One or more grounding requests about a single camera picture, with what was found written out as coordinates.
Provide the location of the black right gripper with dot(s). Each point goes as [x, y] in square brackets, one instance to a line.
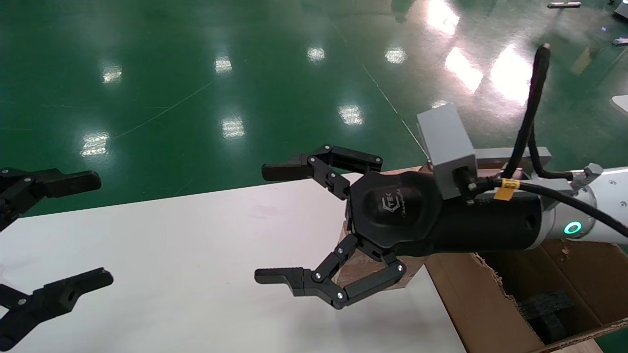
[392, 211]

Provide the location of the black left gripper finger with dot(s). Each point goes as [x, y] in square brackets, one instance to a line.
[68, 182]
[54, 298]

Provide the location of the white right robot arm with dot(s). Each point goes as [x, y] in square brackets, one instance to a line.
[608, 196]

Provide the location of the big brown cardboard box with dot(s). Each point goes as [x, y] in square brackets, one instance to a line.
[471, 304]

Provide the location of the black foam block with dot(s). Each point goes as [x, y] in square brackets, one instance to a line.
[547, 314]

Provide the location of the white rounded panel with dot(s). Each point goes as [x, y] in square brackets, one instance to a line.
[620, 104]

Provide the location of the grey bar on floor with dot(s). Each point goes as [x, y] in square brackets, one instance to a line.
[564, 5]

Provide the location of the small white floor object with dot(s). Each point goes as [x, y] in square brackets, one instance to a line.
[621, 41]

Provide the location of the white machine base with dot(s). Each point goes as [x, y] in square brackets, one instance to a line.
[622, 10]

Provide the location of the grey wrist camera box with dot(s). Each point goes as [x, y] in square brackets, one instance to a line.
[446, 142]

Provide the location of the grey camera mounting bracket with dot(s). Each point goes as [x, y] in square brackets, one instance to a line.
[495, 157]

